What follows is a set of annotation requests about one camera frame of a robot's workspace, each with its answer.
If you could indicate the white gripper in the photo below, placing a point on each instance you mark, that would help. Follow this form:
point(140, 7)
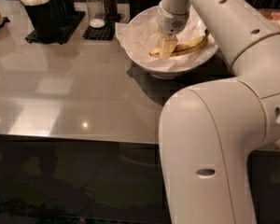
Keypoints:
point(169, 22)

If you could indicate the yellow banana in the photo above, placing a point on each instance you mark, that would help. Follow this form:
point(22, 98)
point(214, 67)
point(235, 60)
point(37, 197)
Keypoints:
point(193, 45)

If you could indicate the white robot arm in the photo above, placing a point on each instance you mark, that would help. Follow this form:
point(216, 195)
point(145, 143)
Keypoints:
point(208, 130)

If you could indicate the white ceramic bowl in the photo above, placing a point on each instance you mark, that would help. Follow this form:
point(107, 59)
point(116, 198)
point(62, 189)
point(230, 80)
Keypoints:
point(158, 70)

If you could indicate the white paper liner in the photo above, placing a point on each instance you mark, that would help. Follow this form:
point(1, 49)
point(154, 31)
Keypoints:
point(137, 38)

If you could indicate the black rubber mat centre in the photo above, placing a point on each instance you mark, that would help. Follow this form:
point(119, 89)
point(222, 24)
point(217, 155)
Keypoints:
point(105, 33)

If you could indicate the pepper shaker glass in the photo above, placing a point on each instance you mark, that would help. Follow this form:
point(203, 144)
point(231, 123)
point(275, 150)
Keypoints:
point(111, 8)

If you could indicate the salt shaker glass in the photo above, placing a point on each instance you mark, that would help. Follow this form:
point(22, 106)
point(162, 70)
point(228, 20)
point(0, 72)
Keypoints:
point(95, 13)

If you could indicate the black cup with white cutlery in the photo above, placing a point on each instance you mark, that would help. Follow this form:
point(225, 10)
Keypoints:
point(45, 28)

